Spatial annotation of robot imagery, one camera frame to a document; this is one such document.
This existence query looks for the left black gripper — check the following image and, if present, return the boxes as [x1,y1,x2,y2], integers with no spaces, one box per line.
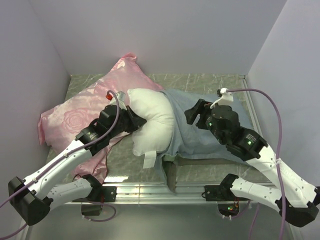
[108,104,146,138]

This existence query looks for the blue and beige pillowcase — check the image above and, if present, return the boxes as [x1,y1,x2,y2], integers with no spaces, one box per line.
[161,87,253,193]

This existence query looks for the white pillow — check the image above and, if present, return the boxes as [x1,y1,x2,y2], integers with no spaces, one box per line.
[127,88,174,169]

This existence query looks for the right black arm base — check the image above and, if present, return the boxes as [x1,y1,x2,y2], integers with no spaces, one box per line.
[201,185,251,221]

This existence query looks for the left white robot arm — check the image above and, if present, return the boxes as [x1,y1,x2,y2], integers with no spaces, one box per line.
[8,105,147,226]

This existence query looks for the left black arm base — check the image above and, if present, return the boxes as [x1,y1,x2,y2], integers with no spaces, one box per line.
[80,186,117,218]

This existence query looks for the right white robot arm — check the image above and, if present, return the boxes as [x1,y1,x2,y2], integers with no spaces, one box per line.
[184,99,320,228]

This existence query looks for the pink satin rose pillow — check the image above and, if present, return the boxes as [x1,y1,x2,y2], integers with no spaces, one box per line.
[37,52,165,185]

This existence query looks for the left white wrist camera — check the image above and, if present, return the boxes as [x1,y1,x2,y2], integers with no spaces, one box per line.
[105,91,127,110]

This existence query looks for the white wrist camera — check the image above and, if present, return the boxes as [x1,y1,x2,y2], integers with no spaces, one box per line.
[105,91,127,110]
[210,87,234,109]

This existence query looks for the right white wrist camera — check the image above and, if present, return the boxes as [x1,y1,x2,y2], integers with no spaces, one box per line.
[210,87,234,109]

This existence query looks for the aluminium rail frame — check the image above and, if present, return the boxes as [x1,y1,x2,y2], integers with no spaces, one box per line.
[17,183,281,240]

